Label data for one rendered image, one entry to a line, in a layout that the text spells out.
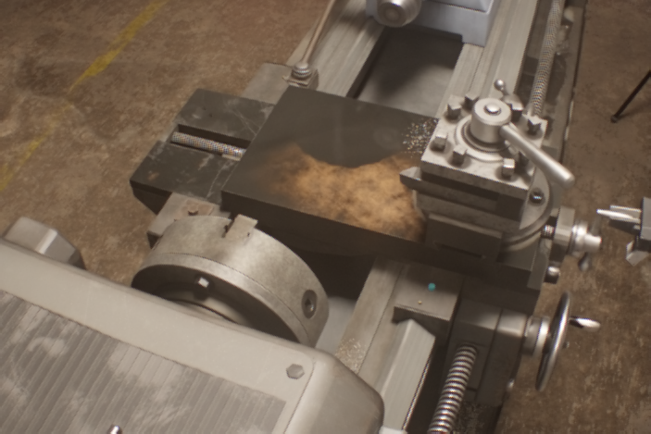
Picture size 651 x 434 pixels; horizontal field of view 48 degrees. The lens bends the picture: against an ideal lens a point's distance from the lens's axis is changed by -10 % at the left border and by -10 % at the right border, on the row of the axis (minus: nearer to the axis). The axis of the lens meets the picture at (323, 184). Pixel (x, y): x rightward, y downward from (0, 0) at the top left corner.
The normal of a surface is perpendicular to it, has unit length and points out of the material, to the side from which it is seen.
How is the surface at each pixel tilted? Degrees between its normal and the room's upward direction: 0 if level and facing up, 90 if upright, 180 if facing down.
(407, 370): 36
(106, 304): 0
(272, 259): 31
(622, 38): 0
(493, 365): 90
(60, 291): 0
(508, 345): 90
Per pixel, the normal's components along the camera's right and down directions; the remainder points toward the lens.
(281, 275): 0.58, -0.40
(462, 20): -0.35, 0.67
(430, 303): -0.01, -0.71
